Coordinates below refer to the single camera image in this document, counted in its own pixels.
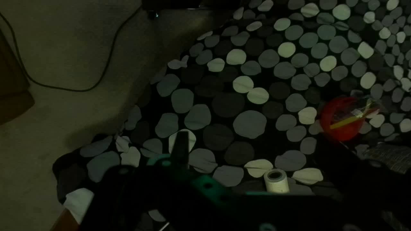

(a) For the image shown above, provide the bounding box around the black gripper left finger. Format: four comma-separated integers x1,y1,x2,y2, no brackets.
145,129,230,206

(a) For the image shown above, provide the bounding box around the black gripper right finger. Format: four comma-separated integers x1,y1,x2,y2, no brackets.
326,138,380,204

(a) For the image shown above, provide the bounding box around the red round bowl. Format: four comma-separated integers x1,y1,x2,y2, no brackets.
318,95,383,144

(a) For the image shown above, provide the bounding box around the yellow stick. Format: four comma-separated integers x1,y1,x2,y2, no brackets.
329,109,379,131

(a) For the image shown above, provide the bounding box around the white tape roll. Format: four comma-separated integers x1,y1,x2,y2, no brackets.
262,167,289,195

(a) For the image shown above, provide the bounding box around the black pebble pattern bedspread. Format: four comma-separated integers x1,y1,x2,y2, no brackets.
51,0,411,231

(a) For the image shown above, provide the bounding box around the thin black wall cable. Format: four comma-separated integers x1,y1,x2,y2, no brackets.
0,4,145,93

